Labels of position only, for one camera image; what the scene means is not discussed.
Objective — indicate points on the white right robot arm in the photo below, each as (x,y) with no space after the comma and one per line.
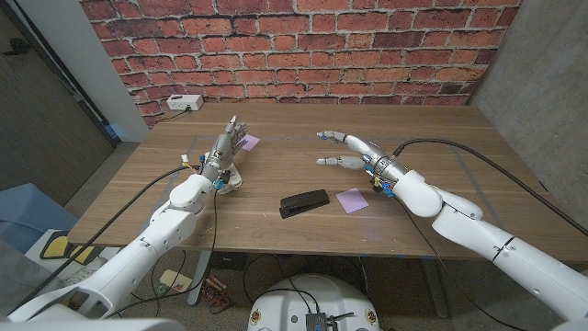
(505,253)

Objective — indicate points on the person in grey clothes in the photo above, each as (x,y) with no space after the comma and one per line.
(11,285)

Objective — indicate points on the blue seat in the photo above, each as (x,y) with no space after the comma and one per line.
(27,213)

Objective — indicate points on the black stapler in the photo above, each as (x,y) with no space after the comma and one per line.
(303,203)

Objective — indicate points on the yellow paper sheet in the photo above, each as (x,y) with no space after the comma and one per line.
(175,280)

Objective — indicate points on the large purple sticky note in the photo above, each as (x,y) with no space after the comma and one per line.
(352,201)

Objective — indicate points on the black box under table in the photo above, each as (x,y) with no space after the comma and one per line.
(229,262)

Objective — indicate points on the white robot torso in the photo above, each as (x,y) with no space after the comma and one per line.
(285,303)

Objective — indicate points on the small purple sticky note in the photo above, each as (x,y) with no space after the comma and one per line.
(252,142)

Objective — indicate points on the grey table leg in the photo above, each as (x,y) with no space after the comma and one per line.
(198,280)
(436,294)

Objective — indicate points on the yellow and black floor pad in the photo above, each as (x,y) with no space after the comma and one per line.
(57,247)

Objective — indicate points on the white power strip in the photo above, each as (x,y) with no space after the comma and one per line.
(184,102)

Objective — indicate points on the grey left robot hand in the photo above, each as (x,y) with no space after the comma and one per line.
(222,149)

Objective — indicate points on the grey device on torso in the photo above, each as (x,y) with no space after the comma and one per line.
(316,322)

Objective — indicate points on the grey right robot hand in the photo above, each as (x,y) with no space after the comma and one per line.
(376,158)

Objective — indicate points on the red brick printed backdrop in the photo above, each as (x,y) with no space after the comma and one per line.
(298,50)

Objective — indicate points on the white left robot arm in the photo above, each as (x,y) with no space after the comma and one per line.
(165,230)

